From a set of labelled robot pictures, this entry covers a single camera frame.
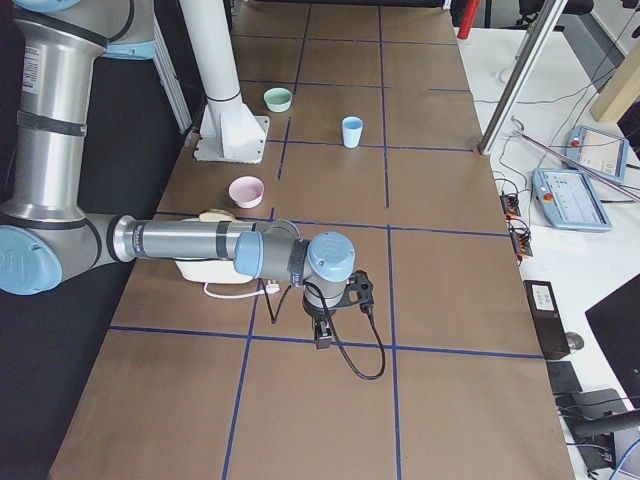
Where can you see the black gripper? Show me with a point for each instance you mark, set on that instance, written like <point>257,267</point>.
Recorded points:
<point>318,314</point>

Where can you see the cream white toaster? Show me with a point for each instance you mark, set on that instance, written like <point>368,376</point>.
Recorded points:
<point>210,271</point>

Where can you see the pink bowl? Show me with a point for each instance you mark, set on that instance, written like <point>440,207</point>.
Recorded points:
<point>246,191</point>

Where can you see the toast slice in toaster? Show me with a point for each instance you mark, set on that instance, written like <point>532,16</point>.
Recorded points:
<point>216,215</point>

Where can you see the orange black connector board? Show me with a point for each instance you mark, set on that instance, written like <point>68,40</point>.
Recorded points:
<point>518,229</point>

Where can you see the black rectangular box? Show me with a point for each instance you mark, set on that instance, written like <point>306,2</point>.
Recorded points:
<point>546,318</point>

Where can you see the mint green bowl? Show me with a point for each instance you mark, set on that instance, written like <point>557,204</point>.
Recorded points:
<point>278,99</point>

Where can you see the near teach pendant tablet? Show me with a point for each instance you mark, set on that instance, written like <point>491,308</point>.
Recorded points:
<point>568,200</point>

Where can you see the teach pendant tablet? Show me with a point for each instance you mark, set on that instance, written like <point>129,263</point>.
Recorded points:
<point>568,200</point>
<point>601,151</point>

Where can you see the black monitor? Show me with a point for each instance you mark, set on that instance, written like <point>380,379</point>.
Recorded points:
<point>614,321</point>

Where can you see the far teach pendant tablet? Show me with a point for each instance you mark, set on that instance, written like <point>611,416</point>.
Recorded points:
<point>601,151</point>

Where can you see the red cylinder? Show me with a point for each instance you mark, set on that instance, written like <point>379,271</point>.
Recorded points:
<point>468,19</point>

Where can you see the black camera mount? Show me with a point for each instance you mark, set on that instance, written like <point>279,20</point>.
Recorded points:
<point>359,292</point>

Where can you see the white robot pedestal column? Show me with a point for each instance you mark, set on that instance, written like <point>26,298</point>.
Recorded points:
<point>229,132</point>

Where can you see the aluminium frame post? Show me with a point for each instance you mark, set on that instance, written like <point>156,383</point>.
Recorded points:
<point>534,42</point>

